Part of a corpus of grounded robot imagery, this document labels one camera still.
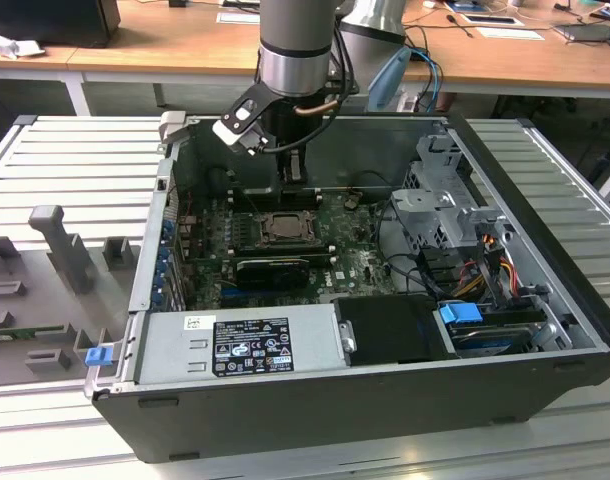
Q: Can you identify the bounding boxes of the silver CPU green edge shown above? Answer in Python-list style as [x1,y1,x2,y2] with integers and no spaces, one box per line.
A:
[272,216,307,238]

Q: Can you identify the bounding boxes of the metal socket cover frame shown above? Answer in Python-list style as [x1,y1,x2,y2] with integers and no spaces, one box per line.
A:
[259,212,319,246]

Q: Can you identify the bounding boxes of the CPU socket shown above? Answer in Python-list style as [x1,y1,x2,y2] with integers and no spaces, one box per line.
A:
[254,210,322,247]

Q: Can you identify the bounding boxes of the pale blue teach pendant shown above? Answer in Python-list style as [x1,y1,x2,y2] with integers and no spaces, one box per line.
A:
[367,44,414,114]

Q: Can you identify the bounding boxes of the white paper sheet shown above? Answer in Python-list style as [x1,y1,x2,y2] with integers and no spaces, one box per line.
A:
[475,25,547,43]
[215,10,262,26]

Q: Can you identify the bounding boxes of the black graphics card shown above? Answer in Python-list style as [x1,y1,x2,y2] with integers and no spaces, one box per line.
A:
[233,256,312,292]

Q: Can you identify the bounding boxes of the green motherboard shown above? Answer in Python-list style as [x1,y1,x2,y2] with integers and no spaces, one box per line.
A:
[172,189,404,312]

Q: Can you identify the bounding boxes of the silver metal drive cage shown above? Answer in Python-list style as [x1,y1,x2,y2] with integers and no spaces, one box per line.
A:
[388,133,519,261]

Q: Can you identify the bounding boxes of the black plastic shroud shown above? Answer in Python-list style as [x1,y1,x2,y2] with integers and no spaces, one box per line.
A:
[331,293,460,369]

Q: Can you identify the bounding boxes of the white framed tablet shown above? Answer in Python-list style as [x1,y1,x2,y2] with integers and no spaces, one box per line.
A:
[458,11,527,28]

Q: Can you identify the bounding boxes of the silver power supply with label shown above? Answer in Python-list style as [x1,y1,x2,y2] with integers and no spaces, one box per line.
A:
[133,303,347,387]

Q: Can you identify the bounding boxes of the grey parts rack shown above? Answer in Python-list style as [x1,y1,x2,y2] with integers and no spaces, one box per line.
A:
[0,203,142,390]

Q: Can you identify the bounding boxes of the black computer tower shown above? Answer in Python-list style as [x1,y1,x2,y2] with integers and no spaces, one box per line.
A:
[0,0,122,50]

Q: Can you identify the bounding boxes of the hard disk in blue carrier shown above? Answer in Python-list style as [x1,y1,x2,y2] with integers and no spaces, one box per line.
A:
[437,301,549,360]

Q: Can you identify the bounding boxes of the crumpled white paper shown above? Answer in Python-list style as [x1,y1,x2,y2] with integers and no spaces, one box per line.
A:
[0,27,47,61]

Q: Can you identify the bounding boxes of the small blue plastic clip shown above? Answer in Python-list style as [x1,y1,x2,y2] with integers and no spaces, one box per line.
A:
[84,346,114,369]

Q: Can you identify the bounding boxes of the black open PC case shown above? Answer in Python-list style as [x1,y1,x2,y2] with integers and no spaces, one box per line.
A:
[84,112,610,464]

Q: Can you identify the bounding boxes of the dark notebook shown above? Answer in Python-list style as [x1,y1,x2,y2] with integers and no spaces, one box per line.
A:
[551,21,610,46]

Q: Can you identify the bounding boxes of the green RAM stick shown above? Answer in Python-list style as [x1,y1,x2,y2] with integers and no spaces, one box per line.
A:
[0,324,67,342]

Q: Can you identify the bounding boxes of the copper coloured hose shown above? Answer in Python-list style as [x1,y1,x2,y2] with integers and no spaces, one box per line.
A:
[293,94,344,119]

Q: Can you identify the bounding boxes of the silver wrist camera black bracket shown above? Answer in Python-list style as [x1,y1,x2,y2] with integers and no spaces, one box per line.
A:
[210,82,276,159]

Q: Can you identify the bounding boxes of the wooden desk white frame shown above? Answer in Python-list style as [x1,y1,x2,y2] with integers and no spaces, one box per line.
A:
[0,19,94,119]
[64,0,610,119]

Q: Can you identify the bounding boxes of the blue cable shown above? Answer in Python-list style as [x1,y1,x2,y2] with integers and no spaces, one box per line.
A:
[408,45,445,111]

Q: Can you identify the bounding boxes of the coloured power wire bundle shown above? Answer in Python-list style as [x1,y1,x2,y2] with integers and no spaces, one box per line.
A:
[454,232,524,301]

